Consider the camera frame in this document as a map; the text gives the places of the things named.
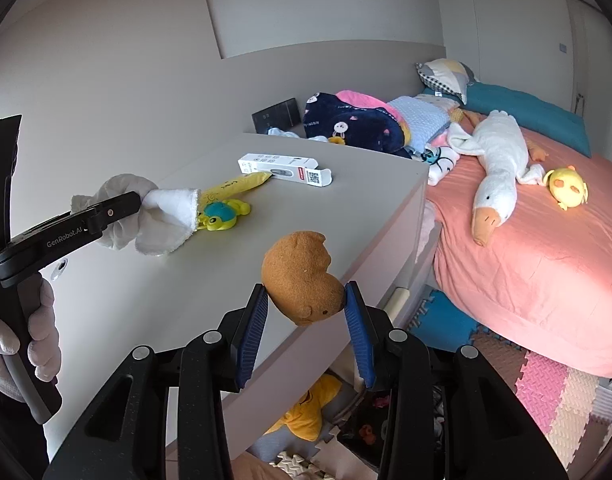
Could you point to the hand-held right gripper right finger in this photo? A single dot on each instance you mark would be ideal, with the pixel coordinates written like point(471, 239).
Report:
point(358, 340)

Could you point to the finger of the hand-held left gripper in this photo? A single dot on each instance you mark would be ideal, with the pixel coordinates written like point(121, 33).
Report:
point(121, 207)

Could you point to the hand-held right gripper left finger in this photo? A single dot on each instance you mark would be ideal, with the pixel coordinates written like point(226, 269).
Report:
point(251, 335)

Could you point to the brown squishy animal toy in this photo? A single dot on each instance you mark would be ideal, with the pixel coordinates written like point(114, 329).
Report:
point(298, 270)

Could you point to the black trash bin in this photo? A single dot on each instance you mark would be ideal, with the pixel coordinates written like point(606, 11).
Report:
point(351, 442)

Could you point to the person's left hand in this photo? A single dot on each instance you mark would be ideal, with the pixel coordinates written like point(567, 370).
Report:
point(43, 340)

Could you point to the round metal fitting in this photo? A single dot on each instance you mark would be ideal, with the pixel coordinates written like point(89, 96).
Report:
point(60, 270)

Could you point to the yellow star plush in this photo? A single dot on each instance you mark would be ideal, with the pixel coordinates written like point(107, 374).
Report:
point(306, 410)

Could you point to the yellow printed soft pouch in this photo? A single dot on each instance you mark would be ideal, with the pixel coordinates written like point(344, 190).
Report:
point(236, 185)

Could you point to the white cardboard box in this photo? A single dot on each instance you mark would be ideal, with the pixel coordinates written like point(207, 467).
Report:
point(276, 165)

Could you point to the small white cloth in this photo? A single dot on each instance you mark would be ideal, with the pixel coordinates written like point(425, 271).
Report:
point(281, 133)

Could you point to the bed with pink sheet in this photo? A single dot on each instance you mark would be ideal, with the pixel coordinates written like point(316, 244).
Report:
point(535, 285)

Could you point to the pastel foam floor mat tiles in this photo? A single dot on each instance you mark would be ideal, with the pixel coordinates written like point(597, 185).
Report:
point(540, 385)

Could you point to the white printed baby garment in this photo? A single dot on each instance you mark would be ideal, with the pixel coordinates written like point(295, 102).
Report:
point(443, 165)

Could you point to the navy printed blanket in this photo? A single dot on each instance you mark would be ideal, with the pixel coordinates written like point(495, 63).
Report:
point(361, 130)

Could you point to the white goose plush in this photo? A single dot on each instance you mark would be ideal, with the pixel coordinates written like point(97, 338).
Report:
point(495, 160)

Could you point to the light blue blanket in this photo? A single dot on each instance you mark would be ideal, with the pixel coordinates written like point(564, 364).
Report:
point(420, 120)

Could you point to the pink blanket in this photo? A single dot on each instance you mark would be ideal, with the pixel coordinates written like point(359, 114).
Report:
point(358, 99)

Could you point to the yellow chick plush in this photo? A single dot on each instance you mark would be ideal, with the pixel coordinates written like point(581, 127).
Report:
point(565, 185)

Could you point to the checked patchwork pillow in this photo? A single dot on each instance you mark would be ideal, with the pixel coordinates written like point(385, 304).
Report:
point(445, 77)

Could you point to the teal pillow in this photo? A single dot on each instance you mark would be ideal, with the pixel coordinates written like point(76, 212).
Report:
point(525, 110)

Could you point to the black wall panel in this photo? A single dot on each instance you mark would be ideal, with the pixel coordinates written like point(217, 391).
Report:
point(276, 115)

